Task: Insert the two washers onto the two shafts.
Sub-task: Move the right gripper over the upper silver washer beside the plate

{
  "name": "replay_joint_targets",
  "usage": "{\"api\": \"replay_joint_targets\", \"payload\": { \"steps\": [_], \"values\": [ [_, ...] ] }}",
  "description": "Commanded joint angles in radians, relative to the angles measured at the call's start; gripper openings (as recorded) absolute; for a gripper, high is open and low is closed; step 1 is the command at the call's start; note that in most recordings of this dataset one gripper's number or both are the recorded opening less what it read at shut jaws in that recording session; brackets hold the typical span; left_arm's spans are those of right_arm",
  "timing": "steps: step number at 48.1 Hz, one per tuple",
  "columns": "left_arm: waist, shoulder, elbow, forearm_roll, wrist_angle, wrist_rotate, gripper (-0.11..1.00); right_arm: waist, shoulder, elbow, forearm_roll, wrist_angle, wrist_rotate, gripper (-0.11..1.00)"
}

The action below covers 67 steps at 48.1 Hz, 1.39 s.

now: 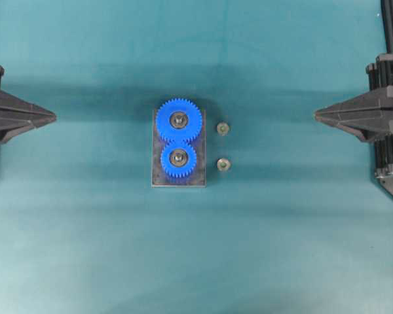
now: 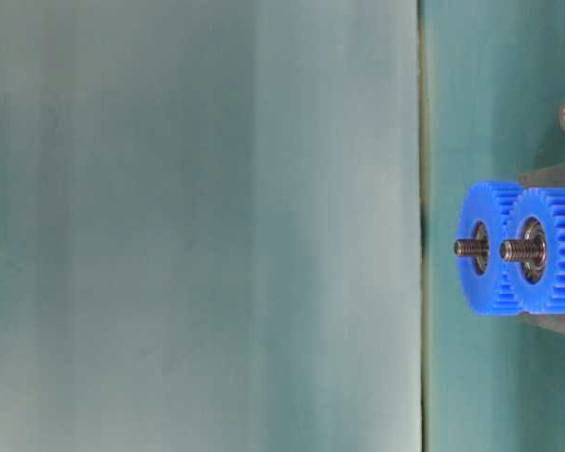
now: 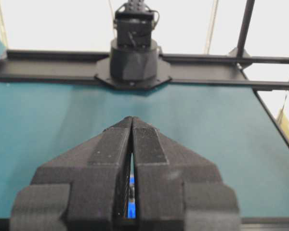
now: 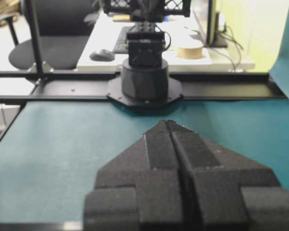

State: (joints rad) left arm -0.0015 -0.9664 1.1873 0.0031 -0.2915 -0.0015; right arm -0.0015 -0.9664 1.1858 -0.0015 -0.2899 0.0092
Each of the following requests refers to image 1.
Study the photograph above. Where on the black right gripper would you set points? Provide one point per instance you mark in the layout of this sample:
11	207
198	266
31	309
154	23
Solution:
369	130

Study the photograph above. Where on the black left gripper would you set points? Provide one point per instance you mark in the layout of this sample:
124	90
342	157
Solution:
13	104

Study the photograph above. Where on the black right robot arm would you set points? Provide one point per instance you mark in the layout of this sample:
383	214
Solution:
369	116

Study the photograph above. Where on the large gear steel shaft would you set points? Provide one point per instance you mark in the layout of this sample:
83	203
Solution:
179	119

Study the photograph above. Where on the large blue plastic gear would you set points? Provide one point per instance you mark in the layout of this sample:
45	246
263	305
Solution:
168	130

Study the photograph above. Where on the small blue plastic gear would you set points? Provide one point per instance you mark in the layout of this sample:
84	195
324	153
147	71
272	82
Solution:
178	170

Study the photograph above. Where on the grey metal base plate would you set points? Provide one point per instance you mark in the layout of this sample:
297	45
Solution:
197	179

